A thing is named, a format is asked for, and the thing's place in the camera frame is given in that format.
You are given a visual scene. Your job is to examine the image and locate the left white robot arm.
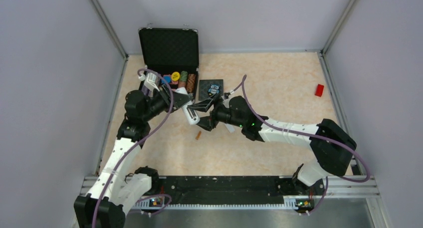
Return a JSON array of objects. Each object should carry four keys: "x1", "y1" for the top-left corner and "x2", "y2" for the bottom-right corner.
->
[{"x1": 74, "y1": 86, "x2": 192, "y2": 228}]

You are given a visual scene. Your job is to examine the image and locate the blue poker chip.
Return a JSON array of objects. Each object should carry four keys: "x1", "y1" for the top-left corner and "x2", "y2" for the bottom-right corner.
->
[{"x1": 162, "y1": 74, "x2": 172, "y2": 84}]

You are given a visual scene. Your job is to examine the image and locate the white remote control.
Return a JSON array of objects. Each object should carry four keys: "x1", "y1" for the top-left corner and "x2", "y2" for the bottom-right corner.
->
[{"x1": 176, "y1": 87, "x2": 200, "y2": 125}]

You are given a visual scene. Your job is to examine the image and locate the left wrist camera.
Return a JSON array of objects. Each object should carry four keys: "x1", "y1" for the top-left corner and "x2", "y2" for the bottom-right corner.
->
[{"x1": 138, "y1": 72, "x2": 160, "y2": 94}]

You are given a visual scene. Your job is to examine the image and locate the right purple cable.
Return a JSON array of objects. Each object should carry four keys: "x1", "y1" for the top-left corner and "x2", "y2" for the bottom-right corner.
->
[{"x1": 228, "y1": 74, "x2": 372, "y2": 216}]

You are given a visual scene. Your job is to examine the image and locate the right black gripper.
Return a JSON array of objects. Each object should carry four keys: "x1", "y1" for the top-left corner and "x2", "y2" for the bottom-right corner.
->
[{"x1": 189, "y1": 94, "x2": 244, "y2": 131}]

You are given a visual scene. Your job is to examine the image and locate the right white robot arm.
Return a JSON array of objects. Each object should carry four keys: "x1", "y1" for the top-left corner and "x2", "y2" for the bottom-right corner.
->
[{"x1": 188, "y1": 96, "x2": 357, "y2": 194}]

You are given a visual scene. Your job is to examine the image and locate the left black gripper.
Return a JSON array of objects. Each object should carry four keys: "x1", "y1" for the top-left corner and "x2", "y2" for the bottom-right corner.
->
[{"x1": 142, "y1": 83, "x2": 193, "y2": 122}]

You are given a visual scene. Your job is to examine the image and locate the dark grey lego baseplate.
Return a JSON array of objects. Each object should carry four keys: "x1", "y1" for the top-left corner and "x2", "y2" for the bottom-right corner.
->
[{"x1": 198, "y1": 79, "x2": 224, "y2": 101}]

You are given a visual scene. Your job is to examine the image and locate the blue owl toy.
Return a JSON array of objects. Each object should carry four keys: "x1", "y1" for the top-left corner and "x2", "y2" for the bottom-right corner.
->
[{"x1": 208, "y1": 84, "x2": 220, "y2": 97}]

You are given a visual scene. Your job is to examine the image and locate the yellow poker chip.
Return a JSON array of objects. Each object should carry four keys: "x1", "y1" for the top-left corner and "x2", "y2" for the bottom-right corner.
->
[{"x1": 171, "y1": 72, "x2": 181, "y2": 81}]

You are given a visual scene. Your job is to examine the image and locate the black poker chip case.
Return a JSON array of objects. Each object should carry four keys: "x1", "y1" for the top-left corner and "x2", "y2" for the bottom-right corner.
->
[{"x1": 138, "y1": 23, "x2": 200, "y2": 103}]

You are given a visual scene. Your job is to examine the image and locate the red lego brick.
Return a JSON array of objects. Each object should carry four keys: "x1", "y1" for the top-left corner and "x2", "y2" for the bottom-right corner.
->
[{"x1": 314, "y1": 84, "x2": 325, "y2": 97}]

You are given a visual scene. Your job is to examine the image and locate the white battery cover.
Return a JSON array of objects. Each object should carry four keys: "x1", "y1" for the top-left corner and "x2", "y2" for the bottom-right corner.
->
[{"x1": 225, "y1": 124, "x2": 235, "y2": 133}]

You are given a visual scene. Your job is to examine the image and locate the orange AA battery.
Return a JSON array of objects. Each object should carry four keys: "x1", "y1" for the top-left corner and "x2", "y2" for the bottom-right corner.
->
[{"x1": 195, "y1": 131, "x2": 202, "y2": 140}]

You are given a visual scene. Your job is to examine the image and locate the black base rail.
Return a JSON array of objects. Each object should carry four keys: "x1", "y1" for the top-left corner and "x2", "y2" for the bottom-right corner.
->
[{"x1": 81, "y1": 175, "x2": 334, "y2": 211}]

